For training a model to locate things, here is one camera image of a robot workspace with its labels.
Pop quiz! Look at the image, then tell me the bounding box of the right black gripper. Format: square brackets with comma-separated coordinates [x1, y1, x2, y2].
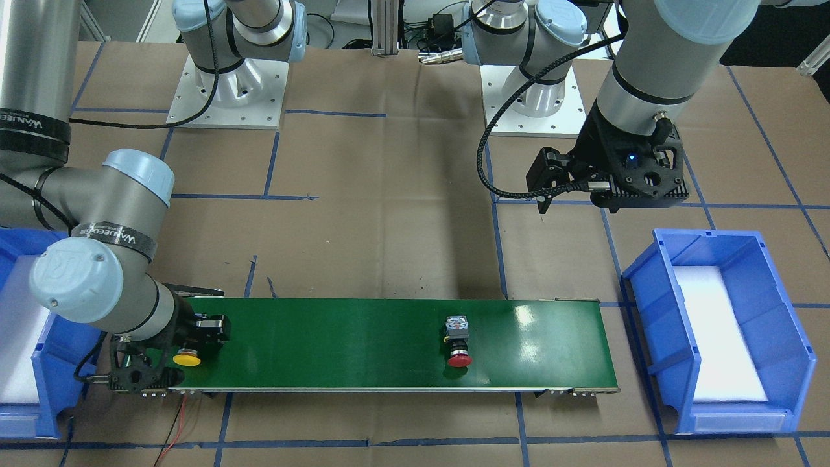
[108, 302, 231, 394]

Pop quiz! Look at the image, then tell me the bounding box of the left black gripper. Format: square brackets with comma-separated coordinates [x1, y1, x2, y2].
[525, 106, 689, 215]

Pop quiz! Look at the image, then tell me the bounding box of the yellow mushroom push button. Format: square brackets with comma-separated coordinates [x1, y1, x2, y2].
[172, 348, 202, 367]

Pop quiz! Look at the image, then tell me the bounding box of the red mushroom push button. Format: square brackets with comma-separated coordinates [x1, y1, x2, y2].
[444, 315, 473, 368]

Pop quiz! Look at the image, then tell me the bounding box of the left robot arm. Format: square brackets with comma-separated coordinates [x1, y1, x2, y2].
[462, 1, 760, 213]

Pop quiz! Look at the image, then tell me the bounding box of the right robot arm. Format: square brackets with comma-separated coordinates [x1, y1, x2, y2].
[2, 1, 230, 393]

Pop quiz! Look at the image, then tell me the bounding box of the blue bin with buttons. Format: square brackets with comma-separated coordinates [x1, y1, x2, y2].
[623, 230, 817, 435]

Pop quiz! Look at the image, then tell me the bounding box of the green conveyor belt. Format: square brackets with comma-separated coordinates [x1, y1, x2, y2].
[157, 296, 619, 395]

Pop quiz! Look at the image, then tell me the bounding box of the blue destination bin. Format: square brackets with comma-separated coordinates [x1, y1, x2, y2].
[1, 230, 100, 438]

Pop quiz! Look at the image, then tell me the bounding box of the white foam pad destination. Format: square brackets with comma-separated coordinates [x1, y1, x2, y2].
[1, 255, 50, 404]

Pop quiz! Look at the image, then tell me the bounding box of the white foam pad source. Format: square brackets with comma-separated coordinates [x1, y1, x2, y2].
[674, 266, 768, 403]

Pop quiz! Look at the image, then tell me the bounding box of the black braided cable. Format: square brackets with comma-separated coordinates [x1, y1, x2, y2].
[477, 32, 626, 200]

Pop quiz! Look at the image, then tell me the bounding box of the red black wire pair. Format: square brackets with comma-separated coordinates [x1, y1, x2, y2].
[154, 394, 195, 467]

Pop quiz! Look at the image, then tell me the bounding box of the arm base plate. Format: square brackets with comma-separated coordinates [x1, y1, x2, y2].
[168, 57, 289, 130]
[480, 65, 585, 138]

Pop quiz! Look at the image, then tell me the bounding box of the aluminium frame post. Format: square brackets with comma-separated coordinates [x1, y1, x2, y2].
[367, 1, 404, 56]

